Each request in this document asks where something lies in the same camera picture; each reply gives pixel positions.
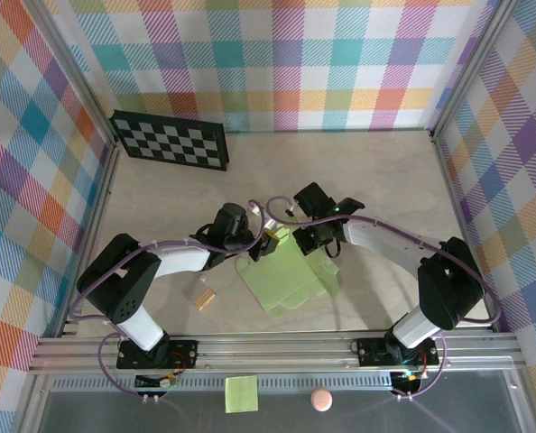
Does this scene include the pink round disc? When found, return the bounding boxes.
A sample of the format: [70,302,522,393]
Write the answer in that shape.
[310,387,334,413]

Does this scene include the dark glossy panel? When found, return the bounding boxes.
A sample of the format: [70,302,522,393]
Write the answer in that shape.
[35,369,524,433]

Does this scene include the small wooden block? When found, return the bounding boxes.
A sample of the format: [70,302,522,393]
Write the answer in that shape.
[191,288,217,312]

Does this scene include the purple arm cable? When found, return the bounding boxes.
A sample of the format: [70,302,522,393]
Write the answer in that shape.
[265,196,504,402]
[69,200,269,403]

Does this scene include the black and grey checkerboard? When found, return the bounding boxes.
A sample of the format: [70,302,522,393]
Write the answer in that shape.
[109,109,231,172]

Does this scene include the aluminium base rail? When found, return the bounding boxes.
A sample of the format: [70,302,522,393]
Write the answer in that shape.
[27,332,529,374]

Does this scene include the perforated metal strip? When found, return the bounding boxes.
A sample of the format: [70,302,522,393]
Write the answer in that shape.
[50,377,394,392]

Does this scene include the green sticky note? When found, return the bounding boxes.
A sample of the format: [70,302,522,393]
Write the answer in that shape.
[224,375,260,414]

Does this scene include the aluminium frame post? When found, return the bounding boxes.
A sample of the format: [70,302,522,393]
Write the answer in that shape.
[23,0,120,148]
[428,0,520,143]

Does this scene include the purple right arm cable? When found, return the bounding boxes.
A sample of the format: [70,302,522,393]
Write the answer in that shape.
[265,196,504,402]

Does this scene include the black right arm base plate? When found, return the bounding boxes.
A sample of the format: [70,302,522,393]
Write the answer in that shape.
[356,336,440,367]

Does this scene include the light green paper box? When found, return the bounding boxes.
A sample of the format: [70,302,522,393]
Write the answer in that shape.
[235,224,341,317]

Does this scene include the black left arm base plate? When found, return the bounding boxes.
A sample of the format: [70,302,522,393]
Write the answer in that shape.
[116,337,200,370]

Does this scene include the small controller board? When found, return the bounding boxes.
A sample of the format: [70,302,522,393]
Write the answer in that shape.
[134,373,179,392]
[390,369,428,392]

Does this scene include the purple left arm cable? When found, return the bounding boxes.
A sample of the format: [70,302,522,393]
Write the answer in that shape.
[69,200,269,403]

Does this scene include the aluminium side rail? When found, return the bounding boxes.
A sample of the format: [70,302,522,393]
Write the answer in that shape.
[55,142,121,338]
[430,130,499,334]

